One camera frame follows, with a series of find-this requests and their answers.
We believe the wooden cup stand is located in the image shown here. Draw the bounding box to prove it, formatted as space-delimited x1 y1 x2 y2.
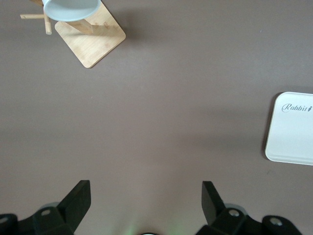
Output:
20 0 126 69

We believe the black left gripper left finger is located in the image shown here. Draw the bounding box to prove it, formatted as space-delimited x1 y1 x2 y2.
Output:
0 180 91 235

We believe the cream rabbit print tray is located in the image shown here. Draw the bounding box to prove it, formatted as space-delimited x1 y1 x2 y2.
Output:
265 92 313 166

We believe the brown table cover mat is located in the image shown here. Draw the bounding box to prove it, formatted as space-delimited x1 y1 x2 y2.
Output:
0 0 313 235

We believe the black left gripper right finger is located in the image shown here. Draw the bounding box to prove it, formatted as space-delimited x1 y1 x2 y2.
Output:
195 181 303 235

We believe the white smiley cup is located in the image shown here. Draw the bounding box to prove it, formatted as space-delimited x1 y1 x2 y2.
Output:
43 0 101 22

